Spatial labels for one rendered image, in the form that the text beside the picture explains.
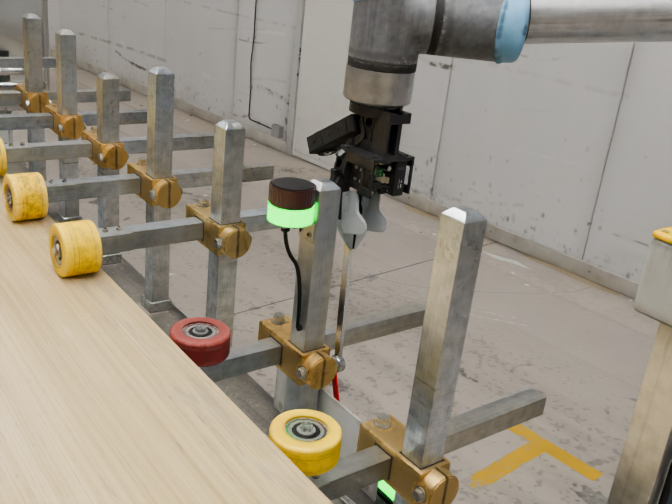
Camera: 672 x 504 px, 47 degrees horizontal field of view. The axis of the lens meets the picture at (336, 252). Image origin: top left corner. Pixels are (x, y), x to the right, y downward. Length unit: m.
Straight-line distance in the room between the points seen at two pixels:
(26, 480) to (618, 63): 3.34
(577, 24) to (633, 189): 2.66
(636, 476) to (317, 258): 0.49
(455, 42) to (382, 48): 0.09
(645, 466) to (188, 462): 0.43
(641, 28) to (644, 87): 2.55
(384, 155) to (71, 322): 0.47
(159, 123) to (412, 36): 0.58
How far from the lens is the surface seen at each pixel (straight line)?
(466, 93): 4.29
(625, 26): 1.20
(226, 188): 1.22
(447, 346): 0.86
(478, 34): 1.00
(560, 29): 1.17
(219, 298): 1.29
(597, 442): 2.70
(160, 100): 1.41
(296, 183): 0.99
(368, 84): 0.99
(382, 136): 1.01
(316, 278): 1.04
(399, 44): 0.99
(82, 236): 1.18
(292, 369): 1.10
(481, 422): 1.07
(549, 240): 4.07
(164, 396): 0.92
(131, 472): 0.81
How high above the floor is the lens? 1.40
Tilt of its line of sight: 22 degrees down
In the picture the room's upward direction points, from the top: 6 degrees clockwise
